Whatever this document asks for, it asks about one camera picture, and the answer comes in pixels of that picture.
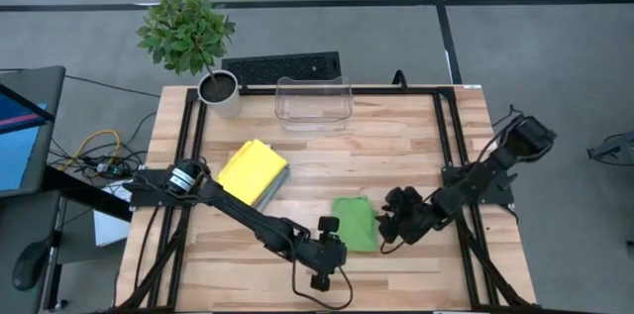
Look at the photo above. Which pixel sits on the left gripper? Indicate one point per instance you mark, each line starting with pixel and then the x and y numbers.
pixel 324 254

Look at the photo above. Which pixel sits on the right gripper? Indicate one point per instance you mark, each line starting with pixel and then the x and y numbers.
pixel 411 217

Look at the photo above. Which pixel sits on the lime green microfiber towel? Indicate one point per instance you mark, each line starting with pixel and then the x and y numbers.
pixel 356 225

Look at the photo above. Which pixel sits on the grey waffle microfiber towel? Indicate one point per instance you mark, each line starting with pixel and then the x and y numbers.
pixel 280 185

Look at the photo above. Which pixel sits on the yellow microfiber towel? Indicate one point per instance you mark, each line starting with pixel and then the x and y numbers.
pixel 252 170

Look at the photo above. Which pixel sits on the clear plastic bin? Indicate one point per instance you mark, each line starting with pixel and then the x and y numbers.
pixel 314 123

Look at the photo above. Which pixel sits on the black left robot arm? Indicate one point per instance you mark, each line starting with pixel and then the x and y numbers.
pixel 247 215

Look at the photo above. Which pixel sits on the black mesh computer case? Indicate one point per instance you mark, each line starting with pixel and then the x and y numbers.
pixel 282 69

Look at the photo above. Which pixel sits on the white paper sheet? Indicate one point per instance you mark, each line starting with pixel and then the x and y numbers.
pixel 109 230

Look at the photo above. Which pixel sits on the grey metal stand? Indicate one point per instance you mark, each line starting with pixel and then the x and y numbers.
pixel 619 148

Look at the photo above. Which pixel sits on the green plant in white pot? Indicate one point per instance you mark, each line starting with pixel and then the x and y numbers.
pixel 183 31

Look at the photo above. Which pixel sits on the black computer mouse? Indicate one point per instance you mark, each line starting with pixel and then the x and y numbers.
pixel 30 264

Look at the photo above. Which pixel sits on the black side desk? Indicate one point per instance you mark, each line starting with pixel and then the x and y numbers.
pixel 15 220

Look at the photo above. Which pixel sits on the dark monitor with blue screen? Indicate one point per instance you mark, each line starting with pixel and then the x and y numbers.
pixel 20 155

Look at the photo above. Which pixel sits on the black aluminium table frame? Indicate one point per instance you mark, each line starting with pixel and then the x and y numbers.
pixel 376 91

